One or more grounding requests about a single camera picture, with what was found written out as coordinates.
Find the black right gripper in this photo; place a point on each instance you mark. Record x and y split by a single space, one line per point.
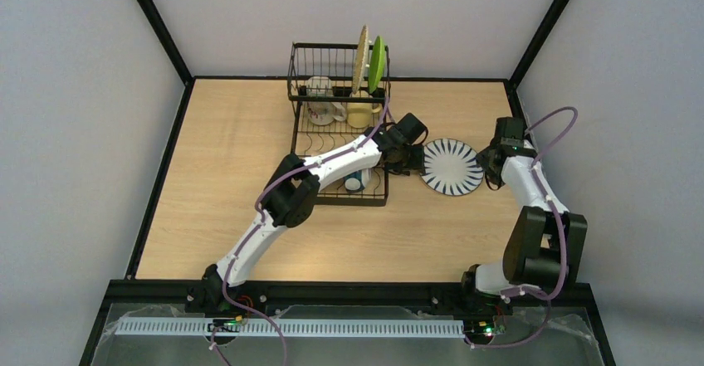
488 162

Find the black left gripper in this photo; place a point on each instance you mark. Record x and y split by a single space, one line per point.
410 158

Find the blue striped white plate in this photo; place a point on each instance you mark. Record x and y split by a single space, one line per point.
451 167

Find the white bowl dark rim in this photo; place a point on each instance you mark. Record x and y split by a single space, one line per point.
357 181

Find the yellow handled mug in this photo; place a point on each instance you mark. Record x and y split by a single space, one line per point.
360 115

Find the black wire dish rack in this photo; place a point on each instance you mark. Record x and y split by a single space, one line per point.
335 61

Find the green plate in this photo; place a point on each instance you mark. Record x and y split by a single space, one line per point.
377 63

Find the cream ceramic mug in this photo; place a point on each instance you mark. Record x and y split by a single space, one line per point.
321 112

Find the woven bamboo plate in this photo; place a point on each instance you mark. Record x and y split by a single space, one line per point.
361 60

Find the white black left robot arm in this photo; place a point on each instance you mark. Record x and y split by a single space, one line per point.
289 197

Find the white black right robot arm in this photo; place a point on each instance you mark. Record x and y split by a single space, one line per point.
543 252

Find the right controller board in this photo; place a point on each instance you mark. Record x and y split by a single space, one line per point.
486 327

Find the controller board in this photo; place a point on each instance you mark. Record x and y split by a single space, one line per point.
225 325
486 327

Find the left controller board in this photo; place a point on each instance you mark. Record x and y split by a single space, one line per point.
225 325

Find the black aluminium frame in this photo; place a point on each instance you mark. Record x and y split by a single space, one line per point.
449 301

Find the white slotted cable duct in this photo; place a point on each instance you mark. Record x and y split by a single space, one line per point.
297 328

